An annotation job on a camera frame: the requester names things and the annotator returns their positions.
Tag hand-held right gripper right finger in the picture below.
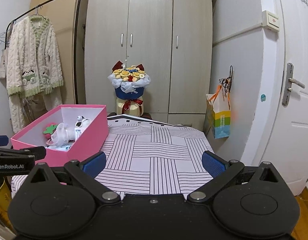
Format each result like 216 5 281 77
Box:
187 151 282 203

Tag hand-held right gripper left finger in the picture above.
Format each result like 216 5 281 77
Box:
28 152 121 203

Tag blue white tissue pack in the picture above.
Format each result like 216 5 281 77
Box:
45 141 76 153

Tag pink fuzzy ball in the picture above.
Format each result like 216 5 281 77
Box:
43 122 59 139

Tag white mesh bath puff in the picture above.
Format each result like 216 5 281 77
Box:
50 123 75 147

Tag pink cardboard box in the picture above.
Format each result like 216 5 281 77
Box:
10 104 109 168

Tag white plush cat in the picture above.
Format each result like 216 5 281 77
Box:
75 115 91 140

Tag cream fluffy pants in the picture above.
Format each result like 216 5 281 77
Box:
9 87 62 133

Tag colourful gift bag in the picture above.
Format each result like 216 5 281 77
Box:
206 85 231 139

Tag striped pink bedsheet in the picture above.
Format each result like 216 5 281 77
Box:
11 114 216 198

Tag white door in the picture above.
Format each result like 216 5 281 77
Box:
240 0 308 197

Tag beige tote bag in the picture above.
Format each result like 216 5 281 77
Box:
0 47 10 82

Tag yellow flower bouquet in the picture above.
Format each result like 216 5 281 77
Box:
107 57 152 117

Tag cream fluffy cardigan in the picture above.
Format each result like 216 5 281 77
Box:
6 15 64 98

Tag black clothes rack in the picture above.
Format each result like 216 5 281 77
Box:
7 0 82 105

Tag beige wardrobe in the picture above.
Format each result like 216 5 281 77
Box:
84 0 214 126

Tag tall beige board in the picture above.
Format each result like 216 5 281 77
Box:
29 0 89 105

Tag black hair ties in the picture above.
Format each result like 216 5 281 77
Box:
218 65 234 93

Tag metal wire hanger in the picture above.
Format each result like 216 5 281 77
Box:
0 31 10 48

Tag metal door handle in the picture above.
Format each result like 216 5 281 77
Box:
282 63 306 106

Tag beige wall switch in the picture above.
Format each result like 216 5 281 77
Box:
262 10 280 32

